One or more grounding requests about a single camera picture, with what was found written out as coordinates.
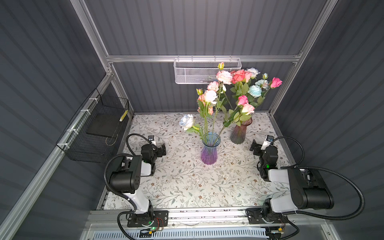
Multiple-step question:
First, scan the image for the pink glass vase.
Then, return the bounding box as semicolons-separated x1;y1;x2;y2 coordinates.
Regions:
230;118;253;145

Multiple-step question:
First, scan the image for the pale blue white rose stem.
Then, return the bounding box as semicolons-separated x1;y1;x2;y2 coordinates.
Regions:
179;114;208;143

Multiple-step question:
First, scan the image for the pale pink rose stem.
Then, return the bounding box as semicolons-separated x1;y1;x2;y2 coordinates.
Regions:
223;103;255;129

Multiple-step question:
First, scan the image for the blue purple glass vase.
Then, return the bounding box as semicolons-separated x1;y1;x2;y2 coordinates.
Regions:
201;133;221;165

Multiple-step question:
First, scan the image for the small magenta spray stem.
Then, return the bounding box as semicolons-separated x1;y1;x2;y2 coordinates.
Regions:
219;95;249;136

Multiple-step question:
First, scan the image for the white spray rose stem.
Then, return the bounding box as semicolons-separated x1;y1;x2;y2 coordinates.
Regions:
246;73;271;108

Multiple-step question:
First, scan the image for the red pink rose stem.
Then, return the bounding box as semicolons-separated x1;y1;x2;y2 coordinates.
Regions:
230;70;246;101

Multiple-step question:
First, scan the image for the peach spray rose stem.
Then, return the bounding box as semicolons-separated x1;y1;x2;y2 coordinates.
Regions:
203;62;232;132

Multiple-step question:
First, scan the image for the light pink rose stem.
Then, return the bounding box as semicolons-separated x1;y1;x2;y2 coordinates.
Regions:
244;71;253;83

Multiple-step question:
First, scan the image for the single dark pink bud stem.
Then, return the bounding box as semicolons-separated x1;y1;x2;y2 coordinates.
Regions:
253;73;283;107

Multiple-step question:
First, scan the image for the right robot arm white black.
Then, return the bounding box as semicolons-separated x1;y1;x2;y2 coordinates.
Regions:
250;136;335;224

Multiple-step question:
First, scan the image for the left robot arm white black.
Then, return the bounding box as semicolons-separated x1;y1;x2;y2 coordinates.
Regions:
104;144;169;228

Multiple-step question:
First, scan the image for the yellow tube in basket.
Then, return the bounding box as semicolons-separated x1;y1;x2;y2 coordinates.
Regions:
120;110;129;122

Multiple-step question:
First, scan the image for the floral patterned table mat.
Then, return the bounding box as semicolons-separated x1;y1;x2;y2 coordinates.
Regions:
124;113;290;209

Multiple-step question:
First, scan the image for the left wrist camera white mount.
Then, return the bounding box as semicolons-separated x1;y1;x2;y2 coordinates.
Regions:
148;135;161;148

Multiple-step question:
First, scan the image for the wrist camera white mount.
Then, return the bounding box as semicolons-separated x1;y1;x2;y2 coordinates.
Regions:
148;135;161;148
261;135;275;151

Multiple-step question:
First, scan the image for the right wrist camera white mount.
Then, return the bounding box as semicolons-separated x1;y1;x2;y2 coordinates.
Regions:
261;135;275;151

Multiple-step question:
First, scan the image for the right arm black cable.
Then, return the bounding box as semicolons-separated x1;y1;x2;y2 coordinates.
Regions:
271;136;366;222

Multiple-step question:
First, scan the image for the black wire basket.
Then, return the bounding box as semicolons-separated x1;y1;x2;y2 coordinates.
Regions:
57;90;130;164

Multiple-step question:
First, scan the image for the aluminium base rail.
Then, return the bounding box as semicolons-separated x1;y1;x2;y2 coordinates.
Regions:
79;205;341;240

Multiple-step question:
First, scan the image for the white wire mesh basket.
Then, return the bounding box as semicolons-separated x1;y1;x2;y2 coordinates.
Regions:
173;57;242;85

